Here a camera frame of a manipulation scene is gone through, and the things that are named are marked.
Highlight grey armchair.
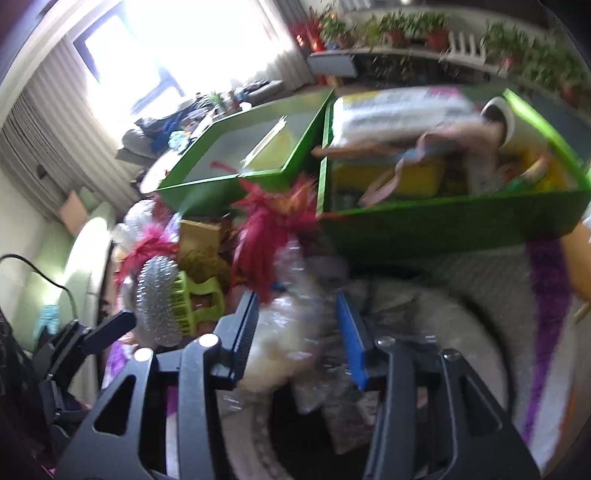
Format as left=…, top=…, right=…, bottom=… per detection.
left=115, top=108, right=208, bottom=162

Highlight white router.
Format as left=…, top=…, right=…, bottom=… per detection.
left=445, top=30, right=488, bottom=65

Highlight pink ribbon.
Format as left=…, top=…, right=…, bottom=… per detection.
left=358, top=122, right=504, bottom=206

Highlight grey ottoman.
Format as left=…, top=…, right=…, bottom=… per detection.
left=235, top=79, right=284, bottom=104

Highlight green sofa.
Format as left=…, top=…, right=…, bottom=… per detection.
left=28, top=187, right=121, bottom=352

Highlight silver glitter brush green handle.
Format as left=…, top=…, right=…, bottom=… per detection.
left=134, top=256, right=227, bottom=349

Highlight yellow cardboard box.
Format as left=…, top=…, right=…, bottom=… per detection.
left=178, top=219, right=222, bottom=264

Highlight pink feather mask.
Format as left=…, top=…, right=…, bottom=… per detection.
left=210, top=159, right=321, bottom=305

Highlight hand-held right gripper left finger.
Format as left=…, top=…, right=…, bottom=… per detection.
left=55, top=290, right=260, bottom=480

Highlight red flower decoration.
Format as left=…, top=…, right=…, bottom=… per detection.
left=288, top=14, right=326, bottom=51

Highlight blue clothes pile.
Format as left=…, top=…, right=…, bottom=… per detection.
left=139, top=104, right=208, bottom=148

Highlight white mug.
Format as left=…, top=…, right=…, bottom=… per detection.
left=480, top=96, right=541, bottom=160

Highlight purple patterned rug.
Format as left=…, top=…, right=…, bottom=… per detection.
left=102, top=240, right=583, bottom=480

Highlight round wooden side table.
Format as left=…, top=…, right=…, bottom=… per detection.
left=561, top=226, right=591, bottom=324

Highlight spider plant in glass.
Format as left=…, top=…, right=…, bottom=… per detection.
left=203, top=90, right=229, bottom=116

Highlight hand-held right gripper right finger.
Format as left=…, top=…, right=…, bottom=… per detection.
left=335, top=292, right=541, bottom=480

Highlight potted green plant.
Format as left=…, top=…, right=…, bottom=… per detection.
left=318, top=4, right=352, bottom=49
left=531, top=41, right=589, bottom=107
left=482, top=21, right=527, bottom=75
left=376, top=11, right=416, bottom=47
left=416, top=11, right=451, bottom=51

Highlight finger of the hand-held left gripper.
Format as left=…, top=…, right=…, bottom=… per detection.
left=69, top=310, right=138, bottom=370
left=32, top=322, right=90, bottom=384

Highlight white pads pack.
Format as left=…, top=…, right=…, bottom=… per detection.
left=332, top=88, right=476, bottom=144

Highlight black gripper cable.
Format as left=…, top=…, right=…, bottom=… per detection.
left=0, top=253, right=79, bottom=324

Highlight white cotton pads plastic bag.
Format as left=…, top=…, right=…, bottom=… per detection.
left=240, top=240, right=352, bottom=414

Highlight green cardboard box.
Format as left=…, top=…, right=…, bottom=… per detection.
left=316, top=88, right=591, bottom=259
left=156, top=88, right=335, bottom=217

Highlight pink feather ornament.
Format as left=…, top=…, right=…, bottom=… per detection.
left=115, top=222, right=181, bottom=282

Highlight grey curtain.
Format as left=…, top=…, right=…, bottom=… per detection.
left=259, top=0, right=315, bottom=90
left=0, top=37, right=139, bottom=222

